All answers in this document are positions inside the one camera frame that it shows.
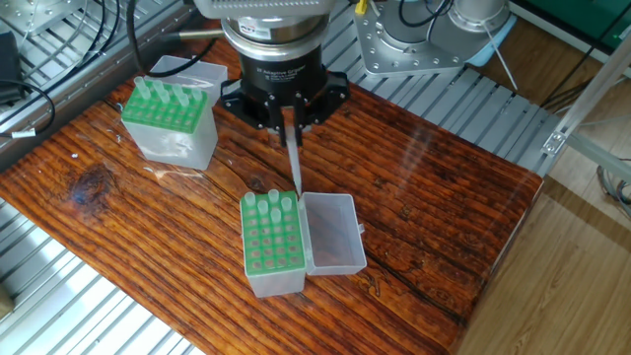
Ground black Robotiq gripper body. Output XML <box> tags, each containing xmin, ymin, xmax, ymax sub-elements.
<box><xmin>217</xmin><ymin>41</ymin><xmax>352</xmax><ymax>131</ymax></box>

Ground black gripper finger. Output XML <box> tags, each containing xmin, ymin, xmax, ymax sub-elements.
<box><xmin>280</xmin><ymin>105</ymin><xmax>296</xmax><ymax>151</ymax></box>
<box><xmin>294</xmin><ymin>105</ymin><xmax>309</xmax><ymax>147</ymax></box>

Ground clear pipette box green rack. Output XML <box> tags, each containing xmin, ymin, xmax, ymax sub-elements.
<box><xmin>240</xmin><ymin>189</ymin><xmax>368</xmax><ymax>299</ymax></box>
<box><xmin>121</xmin><ymin>56</ymin><xmax>230</xmax><ymax>174</ymax></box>

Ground thin white plastic strip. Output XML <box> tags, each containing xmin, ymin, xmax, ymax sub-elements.
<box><xmin>483</xmin><ymin>12</ymin><xmax>522</xmax><ymax>98</ymax></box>

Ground silver robot base mount plate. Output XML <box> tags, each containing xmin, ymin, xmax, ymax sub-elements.
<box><xmin>353</xmin><ymin>0</ymin><xmax>466</xmax><ymax>76</ymax></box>

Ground black cables on frame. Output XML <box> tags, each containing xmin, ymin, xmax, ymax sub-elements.
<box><xmin>0</xmin><ymin>0</ymin><xmax>144</xmax><ymax>139</ymax></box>

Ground aluminium frame profile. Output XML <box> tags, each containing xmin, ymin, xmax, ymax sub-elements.
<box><xmin>540</xmin><ymin>54</ymin><xmax>631</xmax><ymax>198</ymax></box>

